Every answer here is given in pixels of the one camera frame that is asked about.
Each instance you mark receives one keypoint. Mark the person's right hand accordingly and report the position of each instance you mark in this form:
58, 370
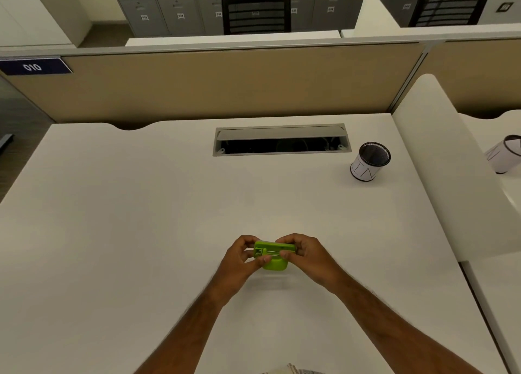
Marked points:
311, 258

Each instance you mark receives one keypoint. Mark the person's left hand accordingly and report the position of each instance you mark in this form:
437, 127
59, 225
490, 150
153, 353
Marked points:
236, 266

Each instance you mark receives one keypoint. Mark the person's right thumb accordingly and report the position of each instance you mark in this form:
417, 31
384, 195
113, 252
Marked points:
288, 255

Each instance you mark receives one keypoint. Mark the person's left thumb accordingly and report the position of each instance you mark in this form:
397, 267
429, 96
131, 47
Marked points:
259, 261

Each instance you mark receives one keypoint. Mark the green stapler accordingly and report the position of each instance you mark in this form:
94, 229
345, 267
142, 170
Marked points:
273, 252

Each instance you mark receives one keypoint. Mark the person's left forearm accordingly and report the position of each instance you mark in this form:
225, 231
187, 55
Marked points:
185, 331

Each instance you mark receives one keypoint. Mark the person's right forearm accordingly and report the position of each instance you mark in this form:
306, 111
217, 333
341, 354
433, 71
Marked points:
401, 331

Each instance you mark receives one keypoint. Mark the black mesh pen holder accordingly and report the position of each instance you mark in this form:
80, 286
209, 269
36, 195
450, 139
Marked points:
369, 162
504, 154

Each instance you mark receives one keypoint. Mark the beige desk partition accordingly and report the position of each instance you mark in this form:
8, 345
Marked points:
228, 83

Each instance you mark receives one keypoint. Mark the white curved side divider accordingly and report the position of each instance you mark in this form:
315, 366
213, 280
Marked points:
447, 162
374, 13

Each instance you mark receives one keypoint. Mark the black mesh office chair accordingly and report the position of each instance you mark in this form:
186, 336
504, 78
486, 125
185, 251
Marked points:
449, 1
256, 11

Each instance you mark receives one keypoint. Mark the row of grey lockers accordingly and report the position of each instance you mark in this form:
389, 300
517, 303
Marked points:
260, 3

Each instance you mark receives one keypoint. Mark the blue desk number sign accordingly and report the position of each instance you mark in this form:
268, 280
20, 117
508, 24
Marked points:
34, 67

